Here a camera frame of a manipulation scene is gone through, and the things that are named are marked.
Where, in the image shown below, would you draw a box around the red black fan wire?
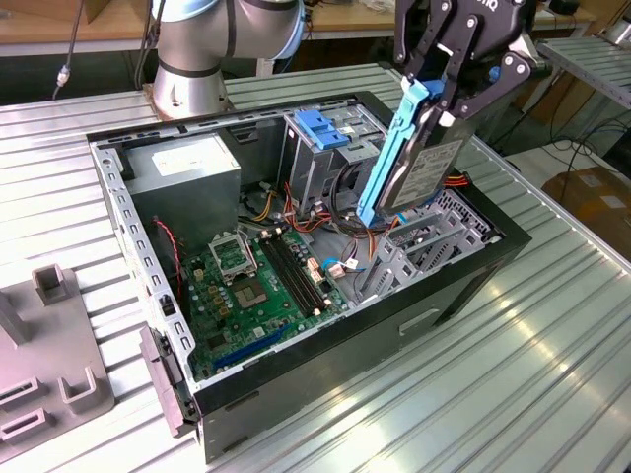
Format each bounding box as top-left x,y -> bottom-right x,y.
151,217 -> 184,302

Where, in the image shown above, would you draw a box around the yellow black power wire bundle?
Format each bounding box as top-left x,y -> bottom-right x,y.
239,179 -> 346,237

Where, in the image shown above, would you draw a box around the grey power supply unit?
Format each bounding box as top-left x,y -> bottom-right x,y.
122,133 -> 243,247

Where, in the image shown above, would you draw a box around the silver optical drive cage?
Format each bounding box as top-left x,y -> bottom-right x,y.
278,105 -> 395,218

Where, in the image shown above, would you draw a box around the blue expansion slot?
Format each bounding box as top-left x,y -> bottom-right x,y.
211,322 -> 292,372

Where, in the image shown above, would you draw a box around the blue SATA wire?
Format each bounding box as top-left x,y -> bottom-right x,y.
318,209 -> 413,280

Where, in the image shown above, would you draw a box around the square brown base plate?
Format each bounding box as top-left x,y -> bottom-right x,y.
141,82 -> 233,122

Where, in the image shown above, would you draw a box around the black open PC case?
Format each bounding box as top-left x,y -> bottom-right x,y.
86,90 -> 533,464

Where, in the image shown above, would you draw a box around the thick black cable bundle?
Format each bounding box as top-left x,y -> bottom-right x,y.
328,162 -> 390,247

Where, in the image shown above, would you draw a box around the hard disk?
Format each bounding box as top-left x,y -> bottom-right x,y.
355,76 -> 477,231

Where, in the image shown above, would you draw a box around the cardboard box on desk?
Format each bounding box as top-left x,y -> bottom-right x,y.
83,0 -> 154,25

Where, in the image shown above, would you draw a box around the blue plastic drive latch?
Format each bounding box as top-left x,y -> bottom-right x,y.
294,110 -> 352,153

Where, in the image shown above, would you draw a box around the silver disk bay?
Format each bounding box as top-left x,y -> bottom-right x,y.
352,189 -> 502,303

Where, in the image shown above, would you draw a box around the green motherboard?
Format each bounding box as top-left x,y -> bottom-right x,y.
184,226 -> 351,383

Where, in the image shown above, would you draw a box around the black cable silver connector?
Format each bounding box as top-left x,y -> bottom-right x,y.
51,0 -> 167,102

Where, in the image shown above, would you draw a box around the wire with white connector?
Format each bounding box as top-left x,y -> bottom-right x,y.
322,255 -> 369,282

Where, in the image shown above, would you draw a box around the metal locking lever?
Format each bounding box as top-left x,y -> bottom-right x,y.
243,231 -> 260,277

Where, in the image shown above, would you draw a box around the metal slat side table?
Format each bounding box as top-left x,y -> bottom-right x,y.
536,36 -> 631,144

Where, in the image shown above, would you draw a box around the RAM slot white clips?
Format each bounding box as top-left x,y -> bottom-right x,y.
279,230 -> 330,312
265,236 -> 317,318

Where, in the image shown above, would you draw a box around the black case fan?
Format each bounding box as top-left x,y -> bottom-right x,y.
147,214 -> 193,324

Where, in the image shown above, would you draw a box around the long wooden desk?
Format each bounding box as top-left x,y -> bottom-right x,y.
0,0 -> 597,95

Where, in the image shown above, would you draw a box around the large brown cardboard box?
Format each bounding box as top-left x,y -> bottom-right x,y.
541,166 -> 631,247

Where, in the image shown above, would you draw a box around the grey parts rack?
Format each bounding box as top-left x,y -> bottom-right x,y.
0,263 -> 116,464

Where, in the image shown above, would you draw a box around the CPU socket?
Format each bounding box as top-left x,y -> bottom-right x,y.
231,279 -> 272,314

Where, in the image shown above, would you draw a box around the metal socket cover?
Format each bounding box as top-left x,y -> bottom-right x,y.
206,231 -> 260,285

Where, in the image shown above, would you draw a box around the RAM slot black clips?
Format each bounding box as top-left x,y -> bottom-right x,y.
272,234 -> 324,315
259,238 -> 311,320

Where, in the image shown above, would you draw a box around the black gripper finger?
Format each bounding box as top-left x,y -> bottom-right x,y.
437,48 -> 537,127
392,0 -> 482,83

